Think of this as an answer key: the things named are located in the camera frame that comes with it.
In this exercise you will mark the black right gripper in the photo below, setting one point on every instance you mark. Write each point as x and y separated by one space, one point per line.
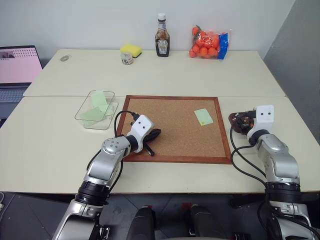
246 122

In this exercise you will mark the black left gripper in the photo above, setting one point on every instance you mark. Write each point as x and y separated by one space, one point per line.
148 138

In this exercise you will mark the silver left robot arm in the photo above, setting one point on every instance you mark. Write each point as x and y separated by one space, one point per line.
110 165

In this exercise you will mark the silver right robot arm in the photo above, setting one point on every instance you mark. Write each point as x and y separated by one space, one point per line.
280 160

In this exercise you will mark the dark brown tray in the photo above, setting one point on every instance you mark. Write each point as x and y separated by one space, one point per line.
233 125

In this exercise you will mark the green sticky note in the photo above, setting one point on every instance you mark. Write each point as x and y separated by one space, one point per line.
203 116
110 110
99 100
91 115

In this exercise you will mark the clear plastic box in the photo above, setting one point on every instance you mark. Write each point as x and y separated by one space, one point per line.
96 110

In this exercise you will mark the wood-framed cork board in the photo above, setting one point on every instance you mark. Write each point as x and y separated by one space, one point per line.
180 130

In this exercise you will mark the dark rounded shape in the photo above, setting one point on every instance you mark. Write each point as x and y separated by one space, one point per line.
203 221
141 222

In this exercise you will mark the bag of oranges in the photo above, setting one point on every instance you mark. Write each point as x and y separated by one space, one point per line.
207 43

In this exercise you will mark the small clear jar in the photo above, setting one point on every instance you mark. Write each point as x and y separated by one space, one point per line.
127 59

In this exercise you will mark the yellow sponge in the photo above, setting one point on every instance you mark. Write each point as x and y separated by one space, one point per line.
130 50

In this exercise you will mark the brown sauce bottle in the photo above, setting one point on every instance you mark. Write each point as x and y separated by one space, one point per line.
162 40

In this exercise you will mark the small round grey disc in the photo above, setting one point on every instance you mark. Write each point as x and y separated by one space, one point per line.
64 58

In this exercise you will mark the laptop with pink screen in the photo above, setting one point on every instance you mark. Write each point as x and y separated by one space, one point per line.
15 72

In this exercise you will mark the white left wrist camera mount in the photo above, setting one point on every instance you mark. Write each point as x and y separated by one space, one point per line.
141 125

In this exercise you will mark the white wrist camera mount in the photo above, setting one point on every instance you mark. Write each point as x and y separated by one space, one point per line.
264 117
141 125

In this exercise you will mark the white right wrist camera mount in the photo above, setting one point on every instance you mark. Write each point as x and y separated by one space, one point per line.
264 117

